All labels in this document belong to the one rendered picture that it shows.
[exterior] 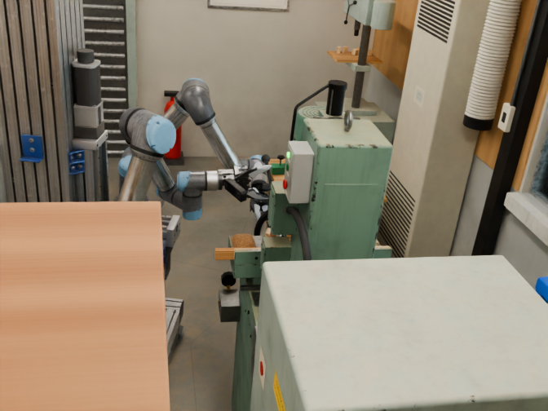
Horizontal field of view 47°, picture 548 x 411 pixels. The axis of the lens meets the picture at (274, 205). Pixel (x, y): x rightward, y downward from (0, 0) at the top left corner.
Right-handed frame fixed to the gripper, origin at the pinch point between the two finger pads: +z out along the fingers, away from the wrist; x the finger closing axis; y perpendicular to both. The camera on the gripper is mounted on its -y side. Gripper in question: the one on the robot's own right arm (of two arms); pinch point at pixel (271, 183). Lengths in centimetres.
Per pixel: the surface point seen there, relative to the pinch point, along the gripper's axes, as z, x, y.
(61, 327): -43, -125, -180
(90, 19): -92, 48, 278
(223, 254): -19.1, 17.3, -20.6
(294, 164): -4, -40, -47
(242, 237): -11.0, 17.5, -10.9
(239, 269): -13.6, 21.0, -24.8
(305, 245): -2, -24, -64
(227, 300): -16, 49, -13
